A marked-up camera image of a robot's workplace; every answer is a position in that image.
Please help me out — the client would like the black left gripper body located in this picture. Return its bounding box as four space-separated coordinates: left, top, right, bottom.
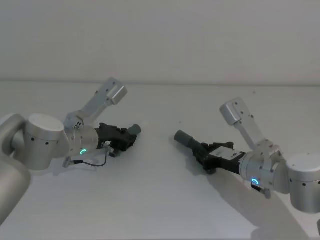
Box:
95 122 129 152

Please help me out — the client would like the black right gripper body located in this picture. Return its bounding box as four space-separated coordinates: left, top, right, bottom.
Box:
203 146 245 176

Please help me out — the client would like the white table cloth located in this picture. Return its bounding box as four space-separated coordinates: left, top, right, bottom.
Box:
0 80 320 240

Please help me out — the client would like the white curtain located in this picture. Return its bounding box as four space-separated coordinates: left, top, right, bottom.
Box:
0 0 320 87

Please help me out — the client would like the thin dark left gripper cable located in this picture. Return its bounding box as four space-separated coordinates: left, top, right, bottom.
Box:
62 141 115 169

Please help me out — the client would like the thin dark gripper cable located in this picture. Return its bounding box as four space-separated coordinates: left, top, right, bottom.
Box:
250 181 272 200
62 141 115 169

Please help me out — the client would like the thin dark right gripper cable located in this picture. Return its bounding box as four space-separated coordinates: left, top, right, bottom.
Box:
250 181 272 200

